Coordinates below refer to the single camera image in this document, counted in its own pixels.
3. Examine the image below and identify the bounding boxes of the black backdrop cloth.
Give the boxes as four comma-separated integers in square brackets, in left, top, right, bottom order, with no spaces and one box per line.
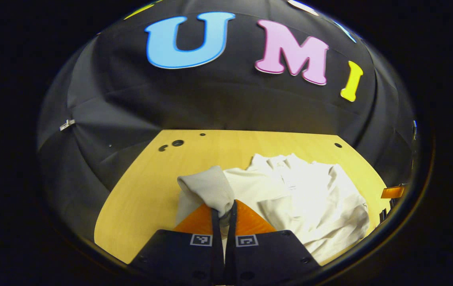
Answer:
[38,0,418,239]

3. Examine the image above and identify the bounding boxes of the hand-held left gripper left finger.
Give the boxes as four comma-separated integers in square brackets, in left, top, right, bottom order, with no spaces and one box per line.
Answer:
[130,205,225,286]

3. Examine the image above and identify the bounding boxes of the white garment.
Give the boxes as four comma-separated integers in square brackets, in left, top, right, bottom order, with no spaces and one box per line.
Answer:
[176,153,370,265]

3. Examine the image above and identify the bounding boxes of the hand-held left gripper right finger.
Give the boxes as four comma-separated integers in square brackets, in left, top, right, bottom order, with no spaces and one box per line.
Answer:
[225,200,321,286]

